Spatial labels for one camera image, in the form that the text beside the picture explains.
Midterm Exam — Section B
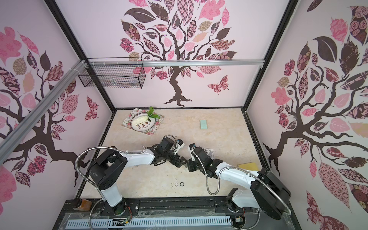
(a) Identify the black wire basket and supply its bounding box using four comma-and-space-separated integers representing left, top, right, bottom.
78, 57, 146, 89

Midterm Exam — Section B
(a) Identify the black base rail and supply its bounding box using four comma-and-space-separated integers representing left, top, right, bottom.
60, 195, 287, 220

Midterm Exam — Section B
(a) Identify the floral round plate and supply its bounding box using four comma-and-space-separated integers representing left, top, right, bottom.
130, 113, 156, 132

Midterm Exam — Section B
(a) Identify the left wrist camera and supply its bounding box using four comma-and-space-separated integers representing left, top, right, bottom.
177, 139, 185, 149

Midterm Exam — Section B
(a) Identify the aluminium rail left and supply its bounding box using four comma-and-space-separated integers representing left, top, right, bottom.
1, 60, 87, 164

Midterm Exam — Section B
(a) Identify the left amber spice jar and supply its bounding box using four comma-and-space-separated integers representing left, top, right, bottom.
71, 198, 92, 211

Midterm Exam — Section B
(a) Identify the green leaf sprig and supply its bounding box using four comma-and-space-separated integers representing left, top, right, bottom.
147, 106, 161, 119

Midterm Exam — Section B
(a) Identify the white cable duct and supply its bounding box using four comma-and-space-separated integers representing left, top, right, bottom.
64, 216, 232, 230

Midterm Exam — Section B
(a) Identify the white gift box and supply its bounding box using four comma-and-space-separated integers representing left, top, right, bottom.
205, 148, 214, 159

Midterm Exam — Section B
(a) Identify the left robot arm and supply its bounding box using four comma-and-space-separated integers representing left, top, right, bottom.
88, 135, 186, 208

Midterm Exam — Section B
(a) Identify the yellow sponge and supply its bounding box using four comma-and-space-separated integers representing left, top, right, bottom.
238, 162, 259, 171

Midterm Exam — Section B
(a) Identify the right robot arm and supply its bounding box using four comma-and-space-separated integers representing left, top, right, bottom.
187, 144, 292, 220

